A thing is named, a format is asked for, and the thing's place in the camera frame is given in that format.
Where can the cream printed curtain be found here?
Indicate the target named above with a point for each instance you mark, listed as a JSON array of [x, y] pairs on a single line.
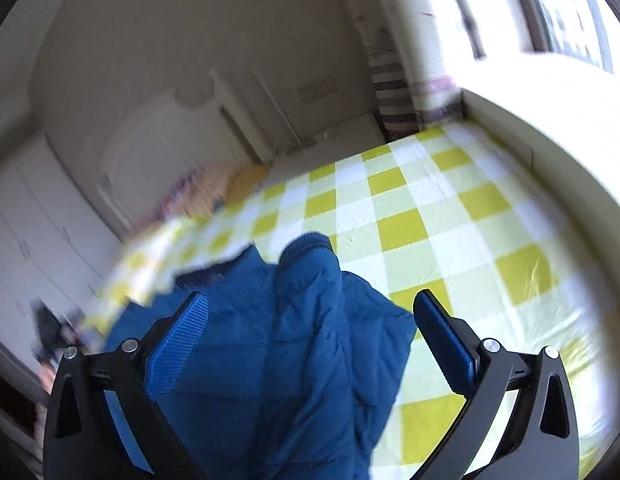
[[415, 35]]

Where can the white bedside table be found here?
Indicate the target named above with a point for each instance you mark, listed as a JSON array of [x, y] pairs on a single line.
[[350, 135]]

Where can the blue puffer jacket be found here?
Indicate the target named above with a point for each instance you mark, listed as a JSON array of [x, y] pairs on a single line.
[[290, 360]]

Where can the cream window ledge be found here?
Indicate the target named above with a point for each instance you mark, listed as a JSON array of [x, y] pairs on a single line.
[[540, 125]]

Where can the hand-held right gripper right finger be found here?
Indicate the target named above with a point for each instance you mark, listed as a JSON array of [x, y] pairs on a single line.
[[445, 340]]

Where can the white wooden headboard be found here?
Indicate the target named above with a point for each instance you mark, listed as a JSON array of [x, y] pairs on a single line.
[[154, 160]]

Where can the beige wall socket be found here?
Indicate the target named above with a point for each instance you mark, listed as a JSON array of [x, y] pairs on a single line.
[[317, 89]]

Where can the white wardrobe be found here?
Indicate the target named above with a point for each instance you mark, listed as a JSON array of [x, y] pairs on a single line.
[[34, 235]]

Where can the window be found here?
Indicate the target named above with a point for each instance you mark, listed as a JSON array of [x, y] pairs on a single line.
[[555, 10]]

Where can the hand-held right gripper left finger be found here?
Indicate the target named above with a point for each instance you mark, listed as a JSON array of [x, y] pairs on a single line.
[[179, 345]]

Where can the yellow white checked bedsheet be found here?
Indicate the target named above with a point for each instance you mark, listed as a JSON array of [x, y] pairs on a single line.
[[440, 220]]

